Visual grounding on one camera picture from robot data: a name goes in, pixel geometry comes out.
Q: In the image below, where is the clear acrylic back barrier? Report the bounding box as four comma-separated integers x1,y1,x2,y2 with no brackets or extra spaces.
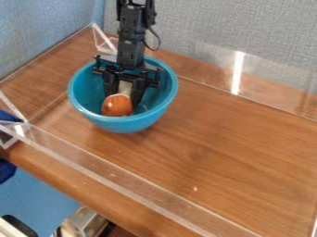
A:
103,0,317,122

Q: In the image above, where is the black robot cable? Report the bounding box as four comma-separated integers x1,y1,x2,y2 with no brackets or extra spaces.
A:
142,26,161,53

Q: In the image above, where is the blue cloth object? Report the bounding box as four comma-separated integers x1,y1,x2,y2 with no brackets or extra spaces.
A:
0,109,22,184

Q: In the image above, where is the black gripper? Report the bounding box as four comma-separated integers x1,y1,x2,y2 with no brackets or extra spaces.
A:
93,55,161,107

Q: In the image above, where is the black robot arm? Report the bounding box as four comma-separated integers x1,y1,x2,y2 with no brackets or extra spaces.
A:
93,0,162,107

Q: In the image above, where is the blue plastic bowl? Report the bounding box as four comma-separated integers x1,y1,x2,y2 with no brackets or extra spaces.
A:
67,56,178,133

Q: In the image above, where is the clear acrylic front barrier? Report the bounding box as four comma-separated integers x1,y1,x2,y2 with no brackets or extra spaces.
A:
0,120,261,237

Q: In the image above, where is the clear acrylic corner bracket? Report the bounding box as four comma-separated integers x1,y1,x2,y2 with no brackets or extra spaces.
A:
93,23,118,55

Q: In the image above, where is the grey metal frame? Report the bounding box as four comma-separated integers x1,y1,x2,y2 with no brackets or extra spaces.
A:
54,206,109,237

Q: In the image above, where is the black and white object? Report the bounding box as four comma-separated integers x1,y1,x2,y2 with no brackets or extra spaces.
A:
0,215,39,237

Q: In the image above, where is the brown cap toy mushroom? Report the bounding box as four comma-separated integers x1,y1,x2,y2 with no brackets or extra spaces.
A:
102,81,134,117

